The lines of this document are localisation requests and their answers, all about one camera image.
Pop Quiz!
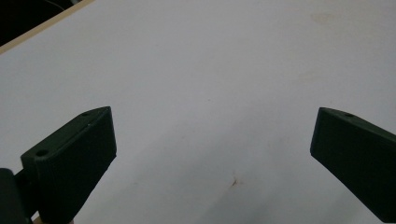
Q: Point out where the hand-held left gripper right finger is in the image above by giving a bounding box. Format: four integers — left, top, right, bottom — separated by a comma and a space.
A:
309, 106, 396, 224

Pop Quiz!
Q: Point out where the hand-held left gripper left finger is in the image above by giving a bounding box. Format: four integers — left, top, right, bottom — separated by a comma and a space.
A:
20, 105, 118, 224

